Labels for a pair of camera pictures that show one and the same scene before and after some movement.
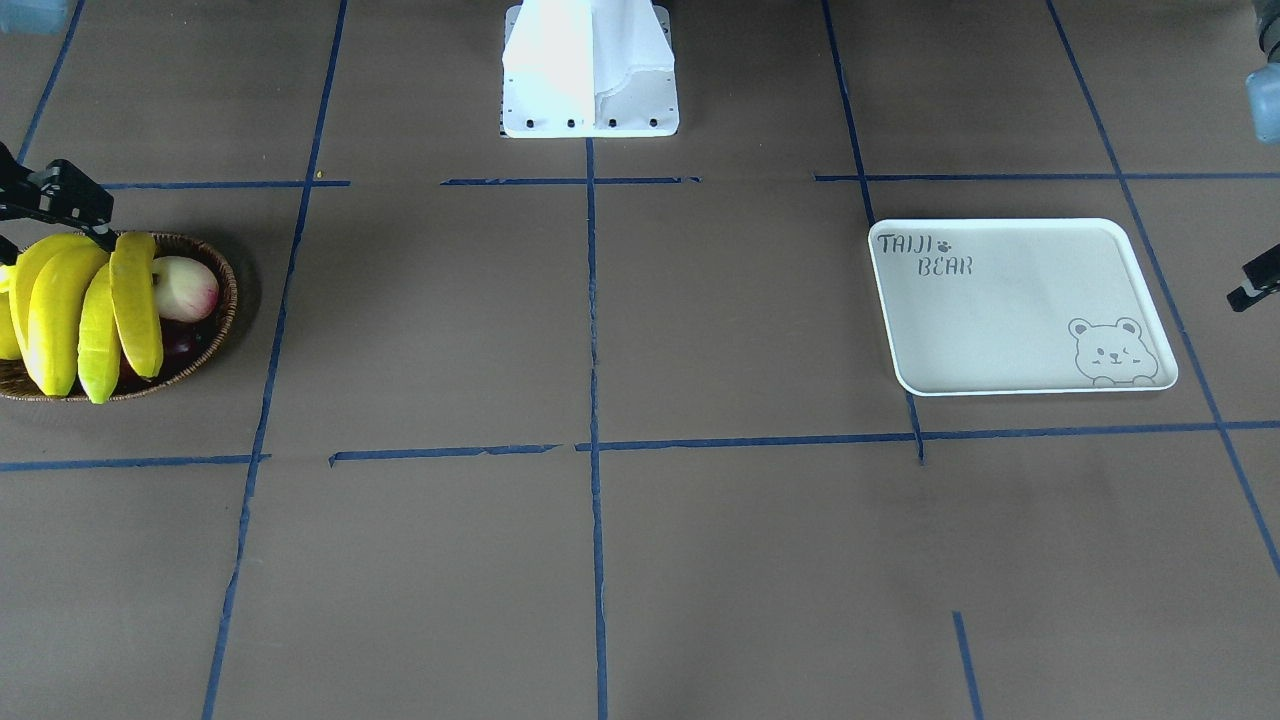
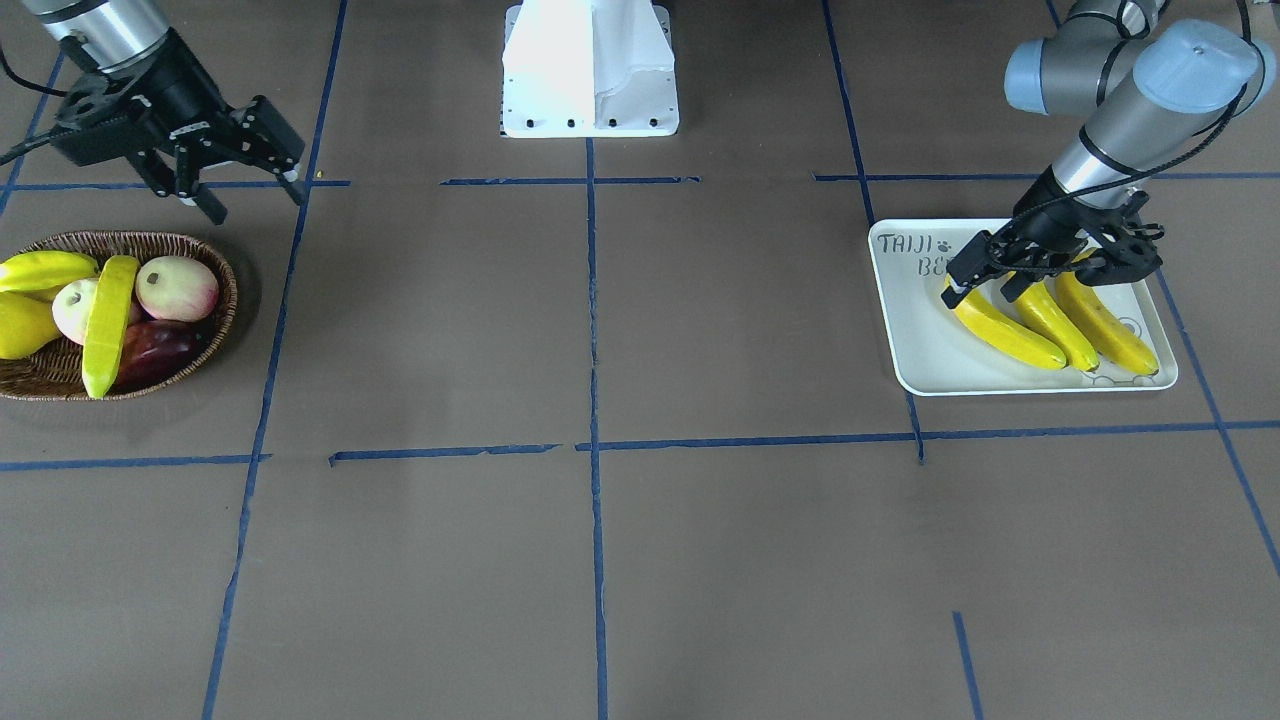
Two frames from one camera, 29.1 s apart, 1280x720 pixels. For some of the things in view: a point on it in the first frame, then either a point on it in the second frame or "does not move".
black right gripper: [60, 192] to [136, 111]
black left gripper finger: [1262, 281] to [1047, 224]
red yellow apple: [185, 289] does not move
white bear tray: [1017, 306] does not move
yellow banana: [61, 279] to [1037, 303]
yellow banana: [98, 351] does not move
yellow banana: [23, 279] to [1002, 335]
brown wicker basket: [15, 380] does not move
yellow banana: [135, 300] to [1107, 333]
